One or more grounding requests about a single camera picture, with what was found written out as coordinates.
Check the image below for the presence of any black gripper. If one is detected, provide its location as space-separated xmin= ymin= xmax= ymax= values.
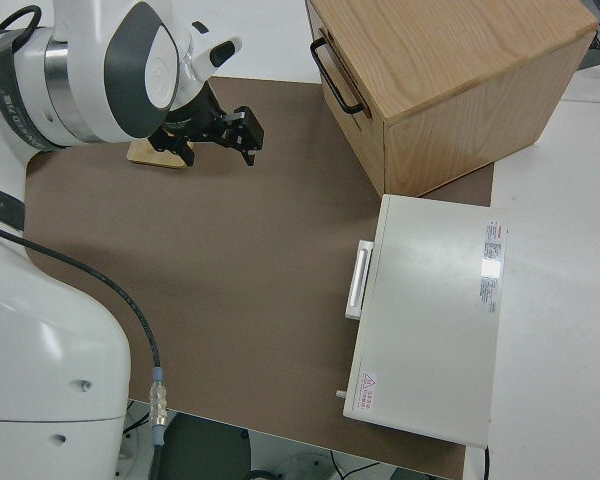
xmin=147 ymin=83 xmax=266 ymax=169

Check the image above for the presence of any small wooden block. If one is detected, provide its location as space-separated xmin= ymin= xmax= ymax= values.
xmin=126 ymin=138 xmax=198 ymax=172

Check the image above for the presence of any brown table mat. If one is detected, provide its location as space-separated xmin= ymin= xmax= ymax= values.
xmin=23 ymin=75 xmax=496 ymax=480

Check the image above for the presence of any wooden drawer cabinet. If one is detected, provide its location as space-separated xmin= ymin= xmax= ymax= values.
xmin=305 ymin=0 xmax=600 ymax=199

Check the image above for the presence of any white countertop oven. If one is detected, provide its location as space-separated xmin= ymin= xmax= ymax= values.
xmin=335 ymin=193 xmax=510 ymax=449

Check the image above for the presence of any grey round floor fixture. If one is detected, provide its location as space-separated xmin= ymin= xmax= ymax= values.
xmin=278 ymin=449 xmax=342 ymax=480

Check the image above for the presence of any black drawer handle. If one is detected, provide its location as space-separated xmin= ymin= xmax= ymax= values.
xmin=309 ymin=38 xmax=367 ymax=116

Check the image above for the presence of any black cable with metal connector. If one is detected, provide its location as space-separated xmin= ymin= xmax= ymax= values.
xmin=0 ymin=219 xmax=170 ymax=480

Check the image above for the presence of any white oven door handle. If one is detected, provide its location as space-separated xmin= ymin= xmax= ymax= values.
xmin=344 ymin=240 xmax=375 ymax=320

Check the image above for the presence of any black printed arm strap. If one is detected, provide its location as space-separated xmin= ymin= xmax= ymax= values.
xmin=0 ymin=28 xmax=60 ymax=153
xmin=0 ymin=183 xmax=27 ymax=236

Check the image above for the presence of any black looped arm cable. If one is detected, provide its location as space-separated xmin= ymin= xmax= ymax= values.
xmin=0 ymin=4 xmax=42 ymax=41

